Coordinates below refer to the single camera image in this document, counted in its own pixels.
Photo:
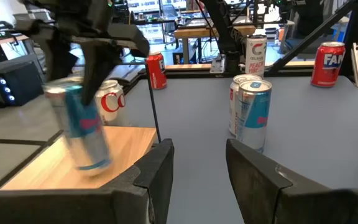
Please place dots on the white Celsius energy drink can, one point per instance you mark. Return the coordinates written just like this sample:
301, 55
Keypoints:
256, 59

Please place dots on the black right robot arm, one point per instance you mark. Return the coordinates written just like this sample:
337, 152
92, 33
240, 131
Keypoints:
228, 46

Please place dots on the wooden tray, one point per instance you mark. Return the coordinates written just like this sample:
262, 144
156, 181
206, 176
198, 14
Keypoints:
126, 146

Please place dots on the silver Diet Coke can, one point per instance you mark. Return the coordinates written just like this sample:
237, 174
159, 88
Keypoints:
233, 105
112, 102

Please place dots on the black aluminium rig frame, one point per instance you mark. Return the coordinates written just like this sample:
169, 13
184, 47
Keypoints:
356, 34

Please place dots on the red Fanta soda can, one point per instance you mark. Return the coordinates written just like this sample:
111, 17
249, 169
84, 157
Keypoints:
156, 73
326, 67

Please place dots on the silver metal plate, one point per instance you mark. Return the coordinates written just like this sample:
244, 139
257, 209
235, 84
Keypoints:
217, 66

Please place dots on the office chair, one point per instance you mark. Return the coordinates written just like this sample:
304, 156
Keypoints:
170, 18

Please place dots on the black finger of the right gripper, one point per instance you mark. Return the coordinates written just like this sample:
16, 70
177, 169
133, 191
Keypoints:
96, 68
59, 59

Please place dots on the blue silver Red Bull can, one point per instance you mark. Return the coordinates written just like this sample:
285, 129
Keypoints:
82, 137
253, 115

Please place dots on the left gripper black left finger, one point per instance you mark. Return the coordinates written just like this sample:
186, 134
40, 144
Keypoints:
154, 174

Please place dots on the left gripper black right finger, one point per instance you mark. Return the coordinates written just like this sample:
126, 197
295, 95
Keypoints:
259, 186

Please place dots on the wooden work table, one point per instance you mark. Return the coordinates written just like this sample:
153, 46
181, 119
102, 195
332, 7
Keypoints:
197, 32

